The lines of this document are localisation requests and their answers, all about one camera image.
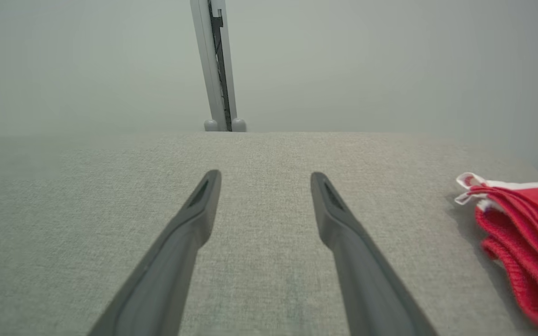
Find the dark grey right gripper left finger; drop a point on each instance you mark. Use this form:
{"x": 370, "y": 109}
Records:
{"x": 166, "y": 270}

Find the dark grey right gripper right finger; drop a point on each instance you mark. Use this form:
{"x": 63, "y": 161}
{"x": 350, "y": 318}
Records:
{"x": 367, "y": 280}

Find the red jersey with white trim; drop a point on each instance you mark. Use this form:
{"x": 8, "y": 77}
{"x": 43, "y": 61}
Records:
{"x": 535, "y": 233}

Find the grey partition post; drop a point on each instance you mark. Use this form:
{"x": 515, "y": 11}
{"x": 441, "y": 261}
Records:
{"x": 206, "y": 70}

